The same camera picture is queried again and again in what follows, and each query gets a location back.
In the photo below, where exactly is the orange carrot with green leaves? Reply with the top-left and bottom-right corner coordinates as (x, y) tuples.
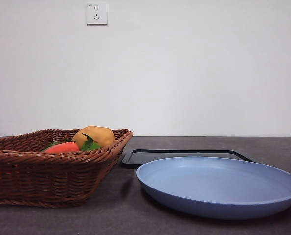
(42, 133), (102, 154)

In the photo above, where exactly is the blue round plate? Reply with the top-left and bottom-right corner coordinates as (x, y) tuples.
(136, 156), (291, 220)

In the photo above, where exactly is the black flat tray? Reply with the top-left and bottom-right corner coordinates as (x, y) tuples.
(121, 148), (256, 169)

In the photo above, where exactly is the yellow-brown potato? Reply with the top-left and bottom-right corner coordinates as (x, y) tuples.
(71, 125), (116, 149)

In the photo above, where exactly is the green chili pepper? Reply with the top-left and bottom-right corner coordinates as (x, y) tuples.
(41, 141), (63, 152)

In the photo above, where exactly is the brown wicker basket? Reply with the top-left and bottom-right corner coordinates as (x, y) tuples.
(0, 129), (134, 209)

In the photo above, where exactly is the white wall socket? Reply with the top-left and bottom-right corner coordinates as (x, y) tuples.
(86, 2), (108, 26)

